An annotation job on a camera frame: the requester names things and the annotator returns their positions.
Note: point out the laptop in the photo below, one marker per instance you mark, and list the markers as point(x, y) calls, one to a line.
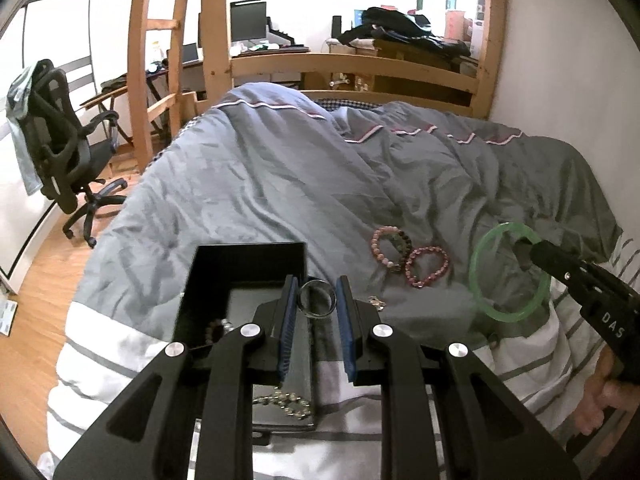
point(191, 54)

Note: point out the black jewelry box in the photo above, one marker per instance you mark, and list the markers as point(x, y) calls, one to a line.
point(250, 266)

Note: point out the black office chair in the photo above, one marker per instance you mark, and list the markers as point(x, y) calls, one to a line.
point(60, 135)

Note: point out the grey duvet with white stripes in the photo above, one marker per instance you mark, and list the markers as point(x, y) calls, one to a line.
point(260, 170)

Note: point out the small silver charm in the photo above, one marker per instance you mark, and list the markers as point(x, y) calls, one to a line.
point(377, 303)

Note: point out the dark desk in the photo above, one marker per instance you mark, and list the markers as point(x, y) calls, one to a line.
point(160, 71)

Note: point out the green jade bangle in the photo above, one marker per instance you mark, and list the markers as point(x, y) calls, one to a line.
point(475, 266)

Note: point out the person's right hand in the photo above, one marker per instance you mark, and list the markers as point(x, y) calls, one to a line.
point(597, 395)

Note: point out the pink container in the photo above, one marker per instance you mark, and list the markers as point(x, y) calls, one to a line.
point(454, 25)

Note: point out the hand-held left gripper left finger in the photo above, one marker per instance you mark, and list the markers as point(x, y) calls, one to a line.
point(287, 327)

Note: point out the light blue cloth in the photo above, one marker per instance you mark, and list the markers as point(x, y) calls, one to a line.
point(20, 110)

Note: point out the black computer monitor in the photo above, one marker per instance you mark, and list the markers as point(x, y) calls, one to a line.
point(247, 21)

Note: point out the paper sheet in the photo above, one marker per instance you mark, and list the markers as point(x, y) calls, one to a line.
point(6, 316)

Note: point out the checked bed sheet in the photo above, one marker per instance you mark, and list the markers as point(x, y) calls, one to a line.
point(350, 103)

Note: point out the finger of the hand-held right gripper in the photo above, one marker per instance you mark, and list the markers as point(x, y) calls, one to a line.
point(545, 256)

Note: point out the wooden cabinet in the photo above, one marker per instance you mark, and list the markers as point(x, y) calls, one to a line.
point(410, 62)

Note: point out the wooden bed frame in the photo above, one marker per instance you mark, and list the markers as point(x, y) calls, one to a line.
point(350, 65)

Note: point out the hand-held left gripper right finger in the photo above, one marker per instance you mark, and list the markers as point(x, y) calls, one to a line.
point(346, 332)

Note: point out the black bag heap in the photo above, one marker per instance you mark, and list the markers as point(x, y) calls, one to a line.
point(400, 25)

